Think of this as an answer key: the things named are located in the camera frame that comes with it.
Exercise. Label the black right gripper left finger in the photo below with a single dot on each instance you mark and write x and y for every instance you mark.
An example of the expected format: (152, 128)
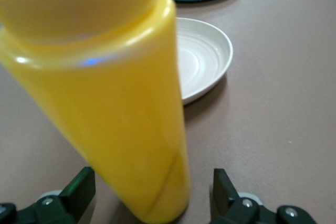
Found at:
(71, 200)

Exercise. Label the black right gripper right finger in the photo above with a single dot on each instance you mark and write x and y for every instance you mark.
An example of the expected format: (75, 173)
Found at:
(231, 203)

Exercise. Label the yellow squeeze bottle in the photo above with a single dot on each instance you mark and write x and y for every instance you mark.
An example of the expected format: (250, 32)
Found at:
(105, 103)

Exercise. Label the beige round plate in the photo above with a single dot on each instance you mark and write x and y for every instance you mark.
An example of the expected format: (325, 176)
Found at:
(204, 58)

